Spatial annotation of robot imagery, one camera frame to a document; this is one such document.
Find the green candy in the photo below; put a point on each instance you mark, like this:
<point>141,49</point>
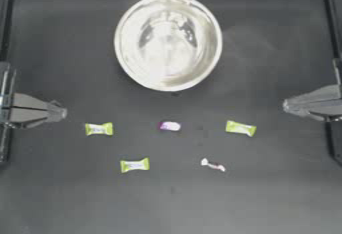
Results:
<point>134,165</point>
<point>99,128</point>
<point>241,128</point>

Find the purple white candy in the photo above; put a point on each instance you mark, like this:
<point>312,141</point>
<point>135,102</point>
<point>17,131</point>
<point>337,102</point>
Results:
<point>170,126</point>

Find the steel bowl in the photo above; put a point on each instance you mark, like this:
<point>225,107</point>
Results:
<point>169,41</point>

